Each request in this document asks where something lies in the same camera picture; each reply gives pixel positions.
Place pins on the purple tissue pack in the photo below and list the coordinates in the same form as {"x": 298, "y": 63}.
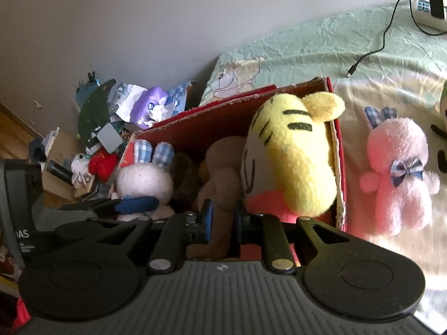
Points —
{"x": 150, "y": 106}

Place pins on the green plush toy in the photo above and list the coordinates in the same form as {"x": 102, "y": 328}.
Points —
{"x": 444, "y": 97}

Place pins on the grey card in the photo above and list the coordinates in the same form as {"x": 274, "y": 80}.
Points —
{"x": 109, "y": 138}

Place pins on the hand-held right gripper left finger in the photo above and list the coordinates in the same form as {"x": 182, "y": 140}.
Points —
{"x": 209, "y": 216}

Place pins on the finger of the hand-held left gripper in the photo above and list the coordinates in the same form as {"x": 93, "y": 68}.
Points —
{"x": 136, "y": 204}

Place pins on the black charger plug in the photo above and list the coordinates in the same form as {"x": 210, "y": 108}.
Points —
{"x": 436, "y": 1}

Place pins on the brown plush toy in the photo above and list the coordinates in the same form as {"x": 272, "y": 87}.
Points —
{"x": 223, "y": 178}

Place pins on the brown cardboard carton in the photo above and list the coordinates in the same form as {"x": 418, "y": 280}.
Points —
{"x": 61, "y": 146}

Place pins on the white plush bunny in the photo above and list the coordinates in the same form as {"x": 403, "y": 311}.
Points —
{"x": 145, "y": 181}

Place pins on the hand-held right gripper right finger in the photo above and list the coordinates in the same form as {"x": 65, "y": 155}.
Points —
{"x": 239, "y": 225}

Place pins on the dark brown fuzzy plush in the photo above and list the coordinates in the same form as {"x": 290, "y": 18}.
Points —
{"x": 185, "y": 181}

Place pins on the yellow tiger plush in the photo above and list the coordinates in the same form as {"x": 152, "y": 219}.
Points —
{"x": 297, "y": 157}

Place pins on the white power strip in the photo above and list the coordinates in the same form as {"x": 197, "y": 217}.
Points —
{"x": 424, "y": 10}

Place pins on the pink plush bunny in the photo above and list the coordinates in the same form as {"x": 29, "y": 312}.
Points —
{"x": 398, "y": 185}

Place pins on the dark green plastic item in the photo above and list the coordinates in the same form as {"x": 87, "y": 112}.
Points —
{"x": 92, "y": 111}

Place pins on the white fluffy toy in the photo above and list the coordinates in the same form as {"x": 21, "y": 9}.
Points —
{"x": 81, "y": 167}

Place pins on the red cardboard box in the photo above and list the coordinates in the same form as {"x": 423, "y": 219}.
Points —
{"x": 223, "y": 118}

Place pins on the blue patterned pack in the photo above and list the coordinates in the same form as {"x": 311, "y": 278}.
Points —
{"x": 180, "y": 96}

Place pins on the black cylinder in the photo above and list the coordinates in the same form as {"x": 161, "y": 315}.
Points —
{"x": 59, "y": 171}

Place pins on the light green bed sheet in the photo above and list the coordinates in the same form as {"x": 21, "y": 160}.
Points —
{"x": 314, "y": 42}

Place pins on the red plush toy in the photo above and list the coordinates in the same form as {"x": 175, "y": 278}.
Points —
{"x": 104, "y": 165}

